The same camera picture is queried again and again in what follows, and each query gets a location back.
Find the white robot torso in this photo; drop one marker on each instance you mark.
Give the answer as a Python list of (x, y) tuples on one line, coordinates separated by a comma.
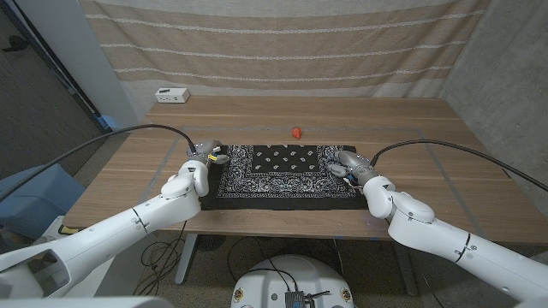
[(308, 274)]

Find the white power strip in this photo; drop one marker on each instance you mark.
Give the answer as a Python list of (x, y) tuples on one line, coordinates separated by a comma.
[(172, 95)]

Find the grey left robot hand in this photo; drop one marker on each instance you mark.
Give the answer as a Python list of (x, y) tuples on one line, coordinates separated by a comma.
[(205, 149)]

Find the blue upholstered seat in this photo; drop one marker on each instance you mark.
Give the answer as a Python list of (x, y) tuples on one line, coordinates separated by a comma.
[(34, 197)]

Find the white printed floor sheet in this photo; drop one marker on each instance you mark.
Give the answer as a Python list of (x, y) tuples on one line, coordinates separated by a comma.
[(60, 224)]

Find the black paisley bandana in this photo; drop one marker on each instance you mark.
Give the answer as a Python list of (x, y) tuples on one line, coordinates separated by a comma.
[(282, 179)]

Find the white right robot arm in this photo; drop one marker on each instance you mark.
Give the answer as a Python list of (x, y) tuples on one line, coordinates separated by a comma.
[(428, 233)]

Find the red toy strawberry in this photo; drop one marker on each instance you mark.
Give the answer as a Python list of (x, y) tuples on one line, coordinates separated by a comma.
[(296, 133)]

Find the grey torso device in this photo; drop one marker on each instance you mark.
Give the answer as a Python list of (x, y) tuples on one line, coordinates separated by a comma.
[(294, 300)]

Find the beige striped backdrop cloth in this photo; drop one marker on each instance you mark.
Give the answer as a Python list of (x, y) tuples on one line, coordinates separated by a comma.
[(278, 43)]

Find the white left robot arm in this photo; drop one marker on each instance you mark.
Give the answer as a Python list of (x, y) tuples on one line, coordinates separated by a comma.
[(107, 231)]

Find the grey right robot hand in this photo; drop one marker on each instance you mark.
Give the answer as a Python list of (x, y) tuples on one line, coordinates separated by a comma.
[(355, 164)]

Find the black door frame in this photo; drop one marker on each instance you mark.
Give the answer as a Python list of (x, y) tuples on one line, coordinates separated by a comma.
[(55, 68)]

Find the grey table leg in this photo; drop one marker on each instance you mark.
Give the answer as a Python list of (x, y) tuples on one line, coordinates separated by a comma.
[(186, 256), (404, 265)]

